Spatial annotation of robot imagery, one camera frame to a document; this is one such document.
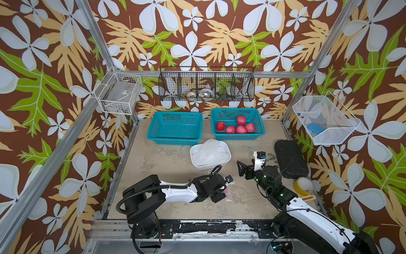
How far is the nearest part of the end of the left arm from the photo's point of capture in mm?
661

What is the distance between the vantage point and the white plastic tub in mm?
924

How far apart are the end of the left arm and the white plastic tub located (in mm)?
183
